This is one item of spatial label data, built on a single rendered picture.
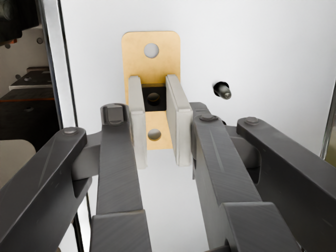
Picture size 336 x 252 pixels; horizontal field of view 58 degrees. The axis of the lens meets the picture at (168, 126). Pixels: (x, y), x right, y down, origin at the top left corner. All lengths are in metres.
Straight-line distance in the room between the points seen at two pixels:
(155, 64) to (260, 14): 0.08
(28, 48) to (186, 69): 0.36
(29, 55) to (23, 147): 0.29
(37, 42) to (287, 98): 0.40
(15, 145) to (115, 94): 0.10
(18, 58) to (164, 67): 0.37
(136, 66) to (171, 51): 0.02
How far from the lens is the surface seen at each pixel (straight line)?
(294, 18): 0.23
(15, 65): 0.55
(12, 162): 0.28
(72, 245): 0.29
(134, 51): 0.20
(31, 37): 0.54
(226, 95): 0.21
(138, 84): 0.18
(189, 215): 0.27
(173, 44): 0.20
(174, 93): 0.16
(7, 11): 0.22
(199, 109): 0.16
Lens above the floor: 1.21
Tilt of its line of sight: 66 degrees down
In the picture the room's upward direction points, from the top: 165 degrees clockwise
